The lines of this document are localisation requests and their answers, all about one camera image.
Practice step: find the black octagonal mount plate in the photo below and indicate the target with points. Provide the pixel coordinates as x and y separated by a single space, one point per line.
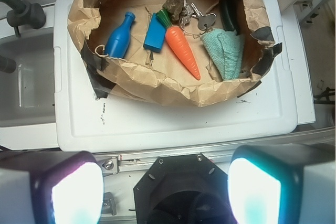
183 189

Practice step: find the white plastic bin lid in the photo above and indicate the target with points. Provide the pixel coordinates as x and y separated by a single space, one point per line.
114 124

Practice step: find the silver corner bracket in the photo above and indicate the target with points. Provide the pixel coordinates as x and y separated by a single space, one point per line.
108 206

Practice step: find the dark grey faucet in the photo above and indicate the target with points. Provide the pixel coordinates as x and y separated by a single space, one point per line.
24 13

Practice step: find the blue rectangular block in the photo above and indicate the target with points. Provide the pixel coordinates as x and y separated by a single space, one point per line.
155 35

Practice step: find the brown rock keychain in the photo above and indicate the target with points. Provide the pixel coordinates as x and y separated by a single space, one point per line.
174 8

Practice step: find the dark green curved object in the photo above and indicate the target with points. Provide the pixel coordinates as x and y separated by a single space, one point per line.
228 13

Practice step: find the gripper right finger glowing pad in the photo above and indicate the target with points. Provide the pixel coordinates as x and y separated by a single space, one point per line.
283 183

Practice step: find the blue toy bottle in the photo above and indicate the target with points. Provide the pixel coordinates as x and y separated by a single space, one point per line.
119 39

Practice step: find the orange toy carrot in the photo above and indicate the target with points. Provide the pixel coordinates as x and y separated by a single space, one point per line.
178 44

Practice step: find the bunch of silver keys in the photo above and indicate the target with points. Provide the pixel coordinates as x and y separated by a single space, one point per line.
189 10

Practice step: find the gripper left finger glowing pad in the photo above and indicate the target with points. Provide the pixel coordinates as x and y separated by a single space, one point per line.
50 187

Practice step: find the aluminium extrusion rail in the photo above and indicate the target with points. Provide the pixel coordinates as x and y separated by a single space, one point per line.
217 152

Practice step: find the light blue cloth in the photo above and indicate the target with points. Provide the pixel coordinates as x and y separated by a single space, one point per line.
225 49

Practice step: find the brown paper bag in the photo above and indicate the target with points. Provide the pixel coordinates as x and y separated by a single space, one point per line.
163 79

